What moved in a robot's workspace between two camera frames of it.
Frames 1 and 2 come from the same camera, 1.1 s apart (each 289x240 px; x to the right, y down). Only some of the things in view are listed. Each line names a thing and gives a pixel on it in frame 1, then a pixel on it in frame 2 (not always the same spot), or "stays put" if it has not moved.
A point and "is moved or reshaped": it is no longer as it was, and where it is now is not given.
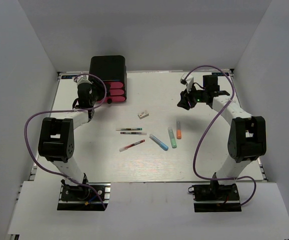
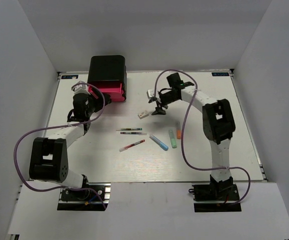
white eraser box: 143,114 stays put
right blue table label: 219,74 stays put
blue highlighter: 161,144 stays put
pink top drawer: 116,85 is moved or reshaped
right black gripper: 185,97 to 159,110
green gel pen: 128,129 stays put
